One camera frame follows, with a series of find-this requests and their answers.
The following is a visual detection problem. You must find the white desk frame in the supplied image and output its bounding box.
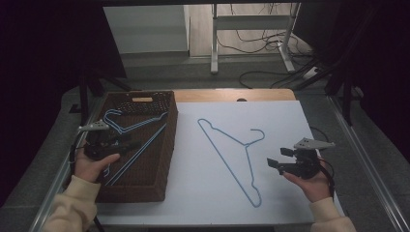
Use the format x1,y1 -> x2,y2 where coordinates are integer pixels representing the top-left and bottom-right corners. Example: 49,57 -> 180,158
210,3 -> 302,75

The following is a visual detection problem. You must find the white sheet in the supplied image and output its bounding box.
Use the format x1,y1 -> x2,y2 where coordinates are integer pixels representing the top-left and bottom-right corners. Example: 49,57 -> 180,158
96,100 -> 346,226

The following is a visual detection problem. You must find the long black floor cable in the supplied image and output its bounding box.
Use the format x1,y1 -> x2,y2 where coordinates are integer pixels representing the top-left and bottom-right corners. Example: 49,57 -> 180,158
238,66 -> 320,90

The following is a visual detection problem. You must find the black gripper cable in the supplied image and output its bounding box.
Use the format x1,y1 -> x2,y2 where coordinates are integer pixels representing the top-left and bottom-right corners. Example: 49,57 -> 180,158
68,132 -> 86,177
318,157 -> 337,198

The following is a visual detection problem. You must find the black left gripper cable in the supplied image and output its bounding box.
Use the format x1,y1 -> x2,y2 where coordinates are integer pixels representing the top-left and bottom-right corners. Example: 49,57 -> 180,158
68,132 -> 86,177

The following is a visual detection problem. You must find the black cable beside sheet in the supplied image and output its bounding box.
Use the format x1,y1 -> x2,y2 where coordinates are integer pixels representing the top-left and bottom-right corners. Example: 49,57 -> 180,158
309,126 -> 330,143

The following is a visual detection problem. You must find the white cabinet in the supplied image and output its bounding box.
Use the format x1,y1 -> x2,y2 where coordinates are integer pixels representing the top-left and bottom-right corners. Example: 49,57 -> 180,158
102,4 -> 191,56

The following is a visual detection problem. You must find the person's right hand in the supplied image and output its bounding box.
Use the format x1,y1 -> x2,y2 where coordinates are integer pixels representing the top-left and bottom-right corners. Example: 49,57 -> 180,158
282,159 -> 333,204

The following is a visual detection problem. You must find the white power strip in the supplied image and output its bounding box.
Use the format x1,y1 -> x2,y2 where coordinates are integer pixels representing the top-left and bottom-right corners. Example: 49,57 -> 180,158
302,66 -> 324,81

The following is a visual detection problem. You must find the tangle of black floor cables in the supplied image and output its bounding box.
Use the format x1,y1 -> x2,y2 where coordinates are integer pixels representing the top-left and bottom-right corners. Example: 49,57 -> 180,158
215,3 -> 315,59

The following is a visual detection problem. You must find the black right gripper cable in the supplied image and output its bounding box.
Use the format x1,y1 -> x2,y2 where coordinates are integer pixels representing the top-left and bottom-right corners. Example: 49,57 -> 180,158
318,157 -> 337,198

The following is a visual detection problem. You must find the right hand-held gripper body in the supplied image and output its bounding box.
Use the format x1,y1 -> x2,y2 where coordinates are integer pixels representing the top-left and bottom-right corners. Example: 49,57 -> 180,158
282,137 -> 337,181

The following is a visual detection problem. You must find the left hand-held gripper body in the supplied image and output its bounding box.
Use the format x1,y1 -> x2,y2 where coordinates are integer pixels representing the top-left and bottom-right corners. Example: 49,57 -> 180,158
77,119 -> 114,160

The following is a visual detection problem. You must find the dark curtain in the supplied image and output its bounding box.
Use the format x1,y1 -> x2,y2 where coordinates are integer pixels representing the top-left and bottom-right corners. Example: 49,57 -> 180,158
294,0 -> 410,162
0,0 -> 128,207

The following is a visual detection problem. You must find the brown woven basket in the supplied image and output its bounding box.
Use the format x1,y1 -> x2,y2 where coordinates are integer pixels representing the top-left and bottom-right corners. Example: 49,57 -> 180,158
66,90 -> 179,204

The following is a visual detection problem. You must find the metal rail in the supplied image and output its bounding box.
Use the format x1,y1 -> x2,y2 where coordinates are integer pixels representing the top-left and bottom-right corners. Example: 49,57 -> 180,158
28,96 -> 107,232
326,96 -> 410,232

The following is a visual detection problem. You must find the person's left hand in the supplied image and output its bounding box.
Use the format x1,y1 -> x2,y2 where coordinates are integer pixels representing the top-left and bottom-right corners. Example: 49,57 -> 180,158
73,147 -> 121,184

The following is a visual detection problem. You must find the black stand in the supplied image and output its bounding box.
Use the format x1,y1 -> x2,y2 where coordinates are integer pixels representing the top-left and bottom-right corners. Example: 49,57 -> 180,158
68,66 -> 133,128
291,47 -> 366,127

